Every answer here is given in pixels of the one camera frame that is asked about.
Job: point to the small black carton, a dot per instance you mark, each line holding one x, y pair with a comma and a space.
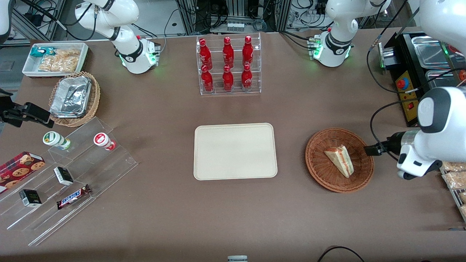
30, 198
63, 175

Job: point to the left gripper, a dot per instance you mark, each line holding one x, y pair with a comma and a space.
391, 143

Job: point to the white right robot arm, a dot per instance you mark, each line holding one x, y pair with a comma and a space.
128, 54

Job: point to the white rectangular bin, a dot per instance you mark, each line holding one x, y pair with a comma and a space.
29, 69

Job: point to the clear acrylic bottle rack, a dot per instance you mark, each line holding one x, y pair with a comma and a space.
229, 91

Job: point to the grey device at table edge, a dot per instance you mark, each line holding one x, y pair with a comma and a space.
237, 259

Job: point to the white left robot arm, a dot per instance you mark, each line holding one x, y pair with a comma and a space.
335, 47

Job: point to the beige plastic tray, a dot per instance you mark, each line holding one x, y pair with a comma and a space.
235, 151

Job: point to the silver metal box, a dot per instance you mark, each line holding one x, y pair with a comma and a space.
389, 56

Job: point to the red cola bottle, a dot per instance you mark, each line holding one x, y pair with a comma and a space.
205, 54
248, 51
228, 52
247, 78
228, 80
207, 82

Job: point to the teal snack packet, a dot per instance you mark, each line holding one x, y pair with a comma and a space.
39, 51

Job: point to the white power strip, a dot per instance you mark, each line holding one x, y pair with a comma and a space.
235, 26

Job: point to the stack of foil trays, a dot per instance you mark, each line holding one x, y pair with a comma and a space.
71, 96

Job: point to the metal snack tray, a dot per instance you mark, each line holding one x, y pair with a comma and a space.
451, 191

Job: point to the light wicker basket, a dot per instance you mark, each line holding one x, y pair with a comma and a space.
94, 98

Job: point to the brown snickers bar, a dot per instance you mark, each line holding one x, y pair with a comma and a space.
72, 197

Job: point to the steel warmer pan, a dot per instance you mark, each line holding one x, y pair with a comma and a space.
442, 78
429, 51

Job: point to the clear bag of crackers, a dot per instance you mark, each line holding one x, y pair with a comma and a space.
69, 53
58, 64

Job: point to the red chocolate cookie box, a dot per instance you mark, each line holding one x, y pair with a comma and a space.
18, 169

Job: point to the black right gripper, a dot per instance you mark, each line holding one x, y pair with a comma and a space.
11, 111

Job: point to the round brown wicker basket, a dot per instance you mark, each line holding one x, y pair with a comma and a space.
327, 174

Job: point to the red emergency stop button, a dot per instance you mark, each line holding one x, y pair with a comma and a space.
402, 83

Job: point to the triangular sandwich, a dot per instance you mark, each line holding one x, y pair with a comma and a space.
340, 160

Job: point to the red lid yogurt cup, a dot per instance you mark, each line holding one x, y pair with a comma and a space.
102, 139

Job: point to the clear bag of fried snacks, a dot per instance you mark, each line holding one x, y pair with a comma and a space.
455, 166
455, 180
463, 197
463, 211

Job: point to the green lid yogurt cup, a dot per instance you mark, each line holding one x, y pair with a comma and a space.
52, 138

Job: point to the black food warmer appliance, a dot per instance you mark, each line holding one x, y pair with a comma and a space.
409, 105

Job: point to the clear acrylic stepped display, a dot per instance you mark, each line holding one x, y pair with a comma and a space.
109, 171

